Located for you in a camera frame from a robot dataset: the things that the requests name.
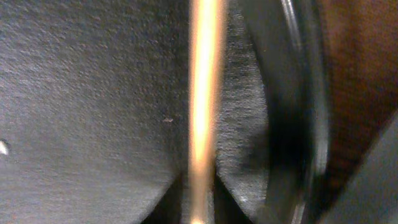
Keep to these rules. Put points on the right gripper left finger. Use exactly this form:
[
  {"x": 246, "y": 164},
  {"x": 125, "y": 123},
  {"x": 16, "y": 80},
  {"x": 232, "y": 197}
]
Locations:
[{"x": 169, "y": 208}]

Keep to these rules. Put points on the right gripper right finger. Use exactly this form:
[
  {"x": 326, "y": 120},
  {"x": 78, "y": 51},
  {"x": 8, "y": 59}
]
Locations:
[{"x": 226, "y": 209}]

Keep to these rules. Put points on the wooden chopstick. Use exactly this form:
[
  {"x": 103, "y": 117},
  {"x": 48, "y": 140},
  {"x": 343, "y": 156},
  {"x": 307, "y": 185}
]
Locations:
[{"x": 206, "y": 46}]

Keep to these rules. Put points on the grey plastic dishwasher rack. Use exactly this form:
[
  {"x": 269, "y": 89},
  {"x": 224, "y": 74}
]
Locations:
[{"x": 371, "y": 194}]

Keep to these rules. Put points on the black round serving tray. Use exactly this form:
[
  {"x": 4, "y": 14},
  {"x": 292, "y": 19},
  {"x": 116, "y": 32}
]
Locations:
[{"x": 94, "y": 109}]

